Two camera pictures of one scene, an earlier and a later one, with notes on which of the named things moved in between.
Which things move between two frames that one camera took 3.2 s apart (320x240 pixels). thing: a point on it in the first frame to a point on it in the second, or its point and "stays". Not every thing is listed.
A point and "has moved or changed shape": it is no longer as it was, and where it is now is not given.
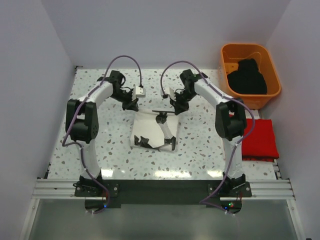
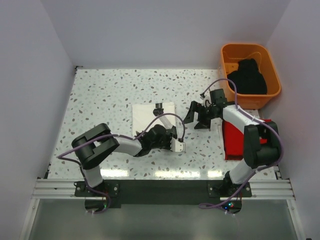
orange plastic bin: x=231 y=54 stays
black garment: x=247 y=79 stays
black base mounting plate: x=209 y=192 stays
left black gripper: x=131 y=104 to x=169 y=136
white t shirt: x=144 y=124 has moved or changed shape
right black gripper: x=179 y=107 to x=202 y=124
